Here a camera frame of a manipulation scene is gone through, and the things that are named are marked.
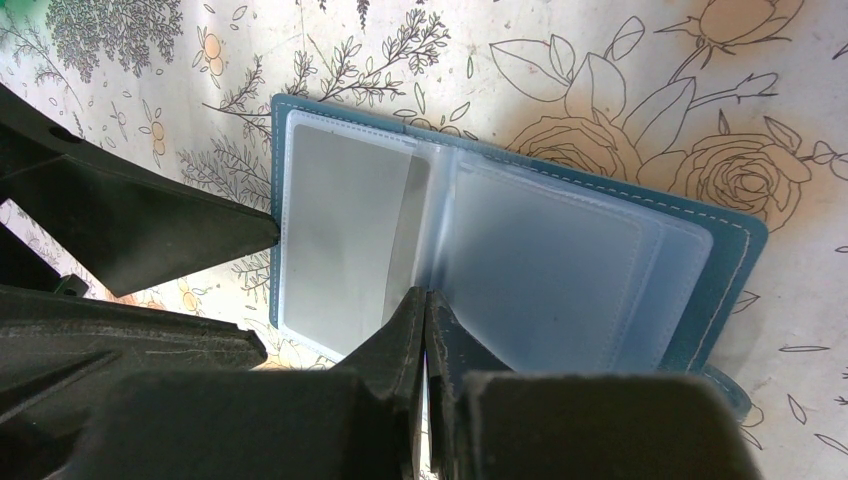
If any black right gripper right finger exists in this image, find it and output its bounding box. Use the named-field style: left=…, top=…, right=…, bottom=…
left=425, top=291, right=760, bottom=479

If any green plastic bin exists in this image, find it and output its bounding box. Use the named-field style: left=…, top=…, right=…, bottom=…
left=1, top=0, right=50, bottom=27

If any floral table mat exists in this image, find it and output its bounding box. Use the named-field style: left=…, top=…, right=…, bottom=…
left=1, top=1, right=847, bottom=479

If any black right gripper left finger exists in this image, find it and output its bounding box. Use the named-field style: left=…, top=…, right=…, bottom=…
left=66, top=287, right=426, bottom=479

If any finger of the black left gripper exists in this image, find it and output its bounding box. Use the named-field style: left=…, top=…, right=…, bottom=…
left=1, top=87, right=280, bottom=296
left=1, top=287, right=267, bottom=424

